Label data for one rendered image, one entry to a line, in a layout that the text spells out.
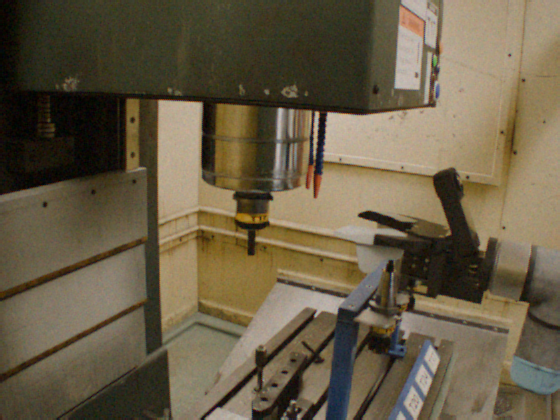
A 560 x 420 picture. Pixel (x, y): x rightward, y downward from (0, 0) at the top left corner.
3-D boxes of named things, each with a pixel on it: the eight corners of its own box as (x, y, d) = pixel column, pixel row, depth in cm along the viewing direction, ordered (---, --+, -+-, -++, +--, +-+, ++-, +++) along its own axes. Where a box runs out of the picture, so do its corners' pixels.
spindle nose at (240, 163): (242, 167, 87) (245, 97, 83) (325, 181, 78) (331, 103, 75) (177, 181, 73) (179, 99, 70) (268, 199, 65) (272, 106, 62)
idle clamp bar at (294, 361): (306, 376, 126) (308, 355, 125) (266, 435, 103) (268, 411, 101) (288, 371, 128) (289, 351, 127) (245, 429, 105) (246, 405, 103)
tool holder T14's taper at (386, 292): (378, 295, 99) (382, 264, 97) (399, 301, 97) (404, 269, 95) (370, 303, 95) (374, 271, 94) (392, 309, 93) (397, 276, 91)
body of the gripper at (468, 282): (392, 289, 65) (481, 311, 60) (402, 227, 63) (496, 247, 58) (405, 270, 72) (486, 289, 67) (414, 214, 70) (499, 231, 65)
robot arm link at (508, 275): (531, 253, 56) (530, 236, 63) (494, 245, 58) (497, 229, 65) (517, 309, 58) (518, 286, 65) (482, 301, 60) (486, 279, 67)
